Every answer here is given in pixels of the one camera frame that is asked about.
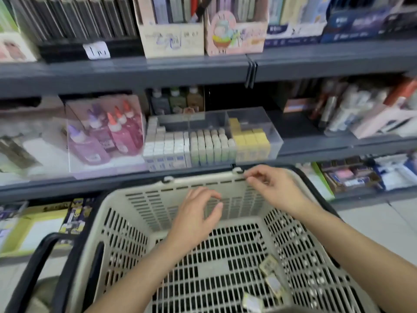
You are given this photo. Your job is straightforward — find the person's left hand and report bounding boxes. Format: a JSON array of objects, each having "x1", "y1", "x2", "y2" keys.
[{"x1": 166, "y1": 186, "x2": 224, "y2": 255}]

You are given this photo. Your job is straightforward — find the person's right hand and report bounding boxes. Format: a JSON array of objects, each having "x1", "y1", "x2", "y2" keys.
[{"x1": 244, "y1": 164, "x2": 315, "y2": 218}]

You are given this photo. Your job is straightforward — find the beige shopping basket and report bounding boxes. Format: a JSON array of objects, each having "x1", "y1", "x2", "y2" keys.
[{"x1": 5, "y1": 165, "x2": 382, "y2": 313}]

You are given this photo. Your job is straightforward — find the yellow erasers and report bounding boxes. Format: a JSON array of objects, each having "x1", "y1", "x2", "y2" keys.
[{"x1": 228, "y1": 117, "x2": 271, "y2": 162}]

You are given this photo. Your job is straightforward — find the row of white green erasers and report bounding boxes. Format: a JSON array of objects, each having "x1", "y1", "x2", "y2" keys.
[{"x1": 190, "y1": 127, "x2": 237, "y2": 168}]

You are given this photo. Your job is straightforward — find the rows of white erasers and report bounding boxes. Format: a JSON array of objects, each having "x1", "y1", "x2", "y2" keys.
[{"x1": 143, "y1": 116, "x2": 192, "y2": 172}]

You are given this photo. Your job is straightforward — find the grey store shelves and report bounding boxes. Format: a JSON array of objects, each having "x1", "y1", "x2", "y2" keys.
[{"x1": 0, "y1": 0, "x2": 417, "y2": 258}]

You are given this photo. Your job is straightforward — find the person's right forearm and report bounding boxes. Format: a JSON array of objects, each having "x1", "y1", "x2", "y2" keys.
[{"x1": 296, "y1": 202, "x2": 417, "y2": 313}]

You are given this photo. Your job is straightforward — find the person's left forearm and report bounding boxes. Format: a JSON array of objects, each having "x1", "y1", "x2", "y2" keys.
[{"x1": 85, "y1": 241, "x2": 196, "y2": 313}]

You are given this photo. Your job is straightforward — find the pink glue display box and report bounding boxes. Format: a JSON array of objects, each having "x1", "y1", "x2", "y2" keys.
[{"x1": 64, "y1": 94, "x2": 147, "y2": 176}]

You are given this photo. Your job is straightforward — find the blue white display box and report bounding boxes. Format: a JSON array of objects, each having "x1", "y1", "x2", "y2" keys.
[{"x1": 264, "y1": 0, "x2": 417, "y2": 48}]

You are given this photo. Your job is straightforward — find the colourful pencil display box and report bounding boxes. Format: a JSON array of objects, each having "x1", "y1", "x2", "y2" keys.
[{"x1": 204, "y1": 0, "x2": 269, "y2": 57}]

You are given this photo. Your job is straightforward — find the yellow empty display box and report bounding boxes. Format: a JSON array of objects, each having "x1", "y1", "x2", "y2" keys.
[{"x1": 0, "y1": 202, "x2": 71, "y2": 258}]

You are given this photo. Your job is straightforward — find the white glue display box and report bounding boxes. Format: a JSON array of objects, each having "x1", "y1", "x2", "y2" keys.
[{"x1": 0, "y1": 97, "x2": 69, "y2": 186}]

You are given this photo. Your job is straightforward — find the white pencil display box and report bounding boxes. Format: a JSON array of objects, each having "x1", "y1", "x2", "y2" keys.
[{"x1": 132, "y1": 0, "x2": 206, "y2": 59}]

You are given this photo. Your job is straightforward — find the cartoon print display box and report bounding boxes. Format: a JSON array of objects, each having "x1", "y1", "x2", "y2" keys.
[{"x1": 0, "y1": 0, "x2": 40, "y2": 63}]

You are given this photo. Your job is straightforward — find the clear plastic divider tray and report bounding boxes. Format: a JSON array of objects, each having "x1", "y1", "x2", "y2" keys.
[{"x1": 145, "y1": 106, "x2": 284, "y2": 172}]

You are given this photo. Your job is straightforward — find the pink glue bottle orange cap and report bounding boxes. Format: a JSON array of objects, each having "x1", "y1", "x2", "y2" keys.
[
  {"x1": 122, "y1": 100, "x2": 146, "y2": 134},
  {"x1": 114, "y1": 106, "x2": 144, "y2": 146},
  {"x1": 106, "y1": 113, "x2": 139, "y2": 157}
]

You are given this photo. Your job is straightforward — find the dark blue yellow packets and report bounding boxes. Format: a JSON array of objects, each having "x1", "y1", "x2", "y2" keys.
[{"x1": 59, "y1": 197, "x2": 95, "y2": 242}]

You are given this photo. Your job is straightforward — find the translucent glue bottle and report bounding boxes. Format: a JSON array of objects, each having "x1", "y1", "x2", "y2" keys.
[
  {"x1": 187, "y1": 86, "x2": 205, "y2": 113},
  {"x1": 169, "y1": 88, "x2": 188, "y2": 115},
  {"x1": 150, "y1": 88, "x2": 171, "y2": 116}
]

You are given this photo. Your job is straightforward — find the pink glue bottle purple cap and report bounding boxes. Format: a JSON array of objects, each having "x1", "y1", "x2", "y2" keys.
[
  {"x1": 65, "y1": 123, "x2": 112, "y2": 166},
  {"x1": 86, "y1": 104, "x2": 117, "y2": 153}
]

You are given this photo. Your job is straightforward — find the white price label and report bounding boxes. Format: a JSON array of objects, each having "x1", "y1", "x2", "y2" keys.
[{"x1": 83, "y1": 41, "x2": 112, "y2": 60}]

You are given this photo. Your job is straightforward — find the black lead tube display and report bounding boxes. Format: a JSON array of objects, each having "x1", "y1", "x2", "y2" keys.
[{"x1": 10, "y1": 0, "x2": 144, "y2": 61}]

